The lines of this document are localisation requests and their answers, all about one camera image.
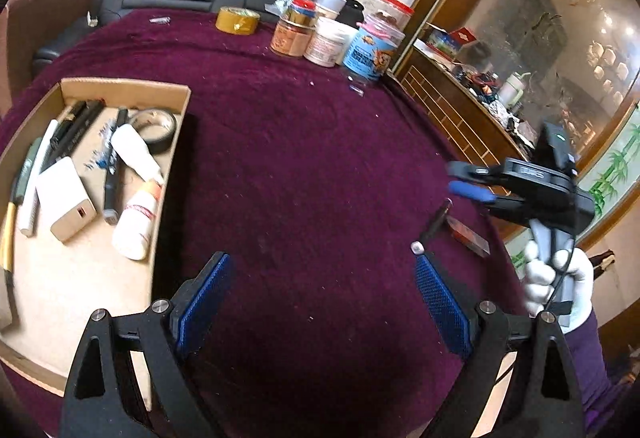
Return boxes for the white kettle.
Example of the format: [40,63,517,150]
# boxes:
[497,71,531,106]

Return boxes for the white squeeze bottle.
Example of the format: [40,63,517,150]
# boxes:
[111,124,165,185]

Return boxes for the white pen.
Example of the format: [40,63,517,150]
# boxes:
[19,119,60,237]

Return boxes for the black pen silver tip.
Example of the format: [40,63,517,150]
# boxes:
[411,199,454,254]

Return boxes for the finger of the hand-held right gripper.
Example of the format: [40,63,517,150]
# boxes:
[445,161,507,183]
[448,181,501,205]

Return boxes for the white plastic tub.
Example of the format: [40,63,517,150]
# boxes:
[304,17,357,68]

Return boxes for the wooden glass cabinet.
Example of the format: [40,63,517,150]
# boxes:
[387,0,640,249]

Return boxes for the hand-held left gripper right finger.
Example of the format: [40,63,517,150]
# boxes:
[415,252,587,438]

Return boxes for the clutter of small items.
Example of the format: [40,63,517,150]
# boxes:
[425,26,546,154]

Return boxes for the blue white patterned item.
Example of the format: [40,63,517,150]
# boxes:
[85,115,118,171]

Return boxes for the bamboo print wall panel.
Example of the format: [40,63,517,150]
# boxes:
[572,103,640,239]

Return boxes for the yellow tape roll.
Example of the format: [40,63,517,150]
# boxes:
[216,6,261,36]

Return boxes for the yellow handled tool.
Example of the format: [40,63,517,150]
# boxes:
[0,202,18,275]

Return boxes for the person's right hand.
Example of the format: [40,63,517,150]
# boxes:
[520,238,595,334]

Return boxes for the orange label jar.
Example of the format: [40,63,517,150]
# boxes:
[271,16,313,58]

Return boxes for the cardboard box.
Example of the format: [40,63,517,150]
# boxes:
[0,77,192,381]

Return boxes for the blue printed box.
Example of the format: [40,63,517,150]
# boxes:
[425,29,463,62]

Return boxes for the black marker pen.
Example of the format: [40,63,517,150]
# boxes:
[102,107,130,226]

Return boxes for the black tape roll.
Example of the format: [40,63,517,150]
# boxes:
[127,108,178,155]

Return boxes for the red lid clear jar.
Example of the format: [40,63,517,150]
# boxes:
[372,0,415,32]

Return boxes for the brown chair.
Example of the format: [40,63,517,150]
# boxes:
[0,0,108,114]

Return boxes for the white bottle red label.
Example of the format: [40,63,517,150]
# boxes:
[111,178,163,261]

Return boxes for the gold blue tin red lid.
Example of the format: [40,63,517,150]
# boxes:
[287,0,317,26]

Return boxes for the clear plastic bag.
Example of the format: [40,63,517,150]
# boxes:
[265,0,321,16]

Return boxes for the red lighter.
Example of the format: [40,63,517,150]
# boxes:
[447,217,491,256]

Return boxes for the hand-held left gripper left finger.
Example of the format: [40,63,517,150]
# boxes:
[59,252,236,438]

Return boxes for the white charger block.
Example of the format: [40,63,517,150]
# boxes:
[36,157,98,244]

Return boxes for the black pen red tip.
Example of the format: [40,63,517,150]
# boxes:
[42,101,105,169]

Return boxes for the blue label jar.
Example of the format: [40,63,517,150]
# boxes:
[342,13,406,84]

